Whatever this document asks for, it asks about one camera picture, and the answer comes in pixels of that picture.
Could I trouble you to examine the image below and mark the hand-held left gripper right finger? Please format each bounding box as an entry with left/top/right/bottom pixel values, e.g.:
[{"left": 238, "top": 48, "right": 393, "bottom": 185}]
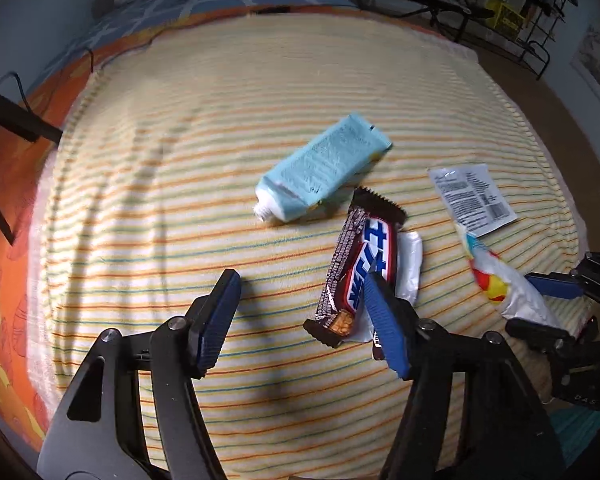
[{"left": 364, "top": 271, "right": 567, "bottom": 480}]

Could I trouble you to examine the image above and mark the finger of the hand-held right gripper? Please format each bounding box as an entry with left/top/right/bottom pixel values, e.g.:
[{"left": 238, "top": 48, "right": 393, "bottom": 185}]
[
  {"left": 525, "top": 271, "right": 587, "bottom": 301},
  {"left": 505, "top": 317, "right": 572, "bottom": 354}
]

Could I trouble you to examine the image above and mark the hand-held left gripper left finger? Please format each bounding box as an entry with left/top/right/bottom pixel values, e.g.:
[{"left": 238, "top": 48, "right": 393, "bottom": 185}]
[{"left": 36, "top": 269, "right": 242, "bottom": 480}]

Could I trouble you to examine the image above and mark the white wrapper with colourful ends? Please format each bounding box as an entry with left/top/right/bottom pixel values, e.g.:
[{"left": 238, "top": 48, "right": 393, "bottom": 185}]
[{"left": 455, "top": 225, "right": 563, "bottom": 333}]

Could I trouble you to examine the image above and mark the brown chocolate bar wrapper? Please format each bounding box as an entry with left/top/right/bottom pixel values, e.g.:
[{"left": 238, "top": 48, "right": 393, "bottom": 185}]
[{"left": 302, "top": 187, "right": 424, "bottom": 361}]

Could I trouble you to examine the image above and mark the white printed sachet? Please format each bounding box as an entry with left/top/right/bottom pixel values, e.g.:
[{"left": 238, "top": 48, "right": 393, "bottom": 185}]
[{"left": 428, "top": 163, "right": 518, "bottom": 237}]

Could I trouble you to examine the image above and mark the yellow striped cloth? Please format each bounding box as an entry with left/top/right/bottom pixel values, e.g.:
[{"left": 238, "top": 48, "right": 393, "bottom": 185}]
[{"left": 27, "top": 12, "right": 588, "bottom": 471}]

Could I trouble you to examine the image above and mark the light blue tube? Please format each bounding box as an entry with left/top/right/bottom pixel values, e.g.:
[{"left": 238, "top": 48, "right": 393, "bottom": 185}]
[{"left": 254, "top": 114, "right": 393, "bottom": 223}]

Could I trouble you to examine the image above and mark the orange floral sheet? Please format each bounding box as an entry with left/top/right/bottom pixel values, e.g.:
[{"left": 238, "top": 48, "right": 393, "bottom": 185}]
[{"left": 0, "top": 5, "right": 441, "bottom": 453}]

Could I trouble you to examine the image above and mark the black clothes rack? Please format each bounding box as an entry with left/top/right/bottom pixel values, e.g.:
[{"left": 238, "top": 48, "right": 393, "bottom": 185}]
[{"left": 460, "top": 0, "right": 581, "bottom": 79}]

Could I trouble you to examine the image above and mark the yellow crate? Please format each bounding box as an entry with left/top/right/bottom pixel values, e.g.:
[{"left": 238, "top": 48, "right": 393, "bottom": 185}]
[{"left": 485, "top": 0, "right": 526, "bottom": 41}]

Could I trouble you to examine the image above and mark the black folding chair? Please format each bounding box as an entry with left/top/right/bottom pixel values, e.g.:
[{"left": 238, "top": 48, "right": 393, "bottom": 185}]
[{"left": 340, "top": 0, "right": 496, "bottom": 43}]

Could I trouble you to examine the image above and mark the blue checked bed sheet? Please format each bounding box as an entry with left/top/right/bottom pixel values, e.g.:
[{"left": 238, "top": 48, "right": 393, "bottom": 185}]
[{"left": 30, "top": 0, "right": 361, "bottom": 91}]

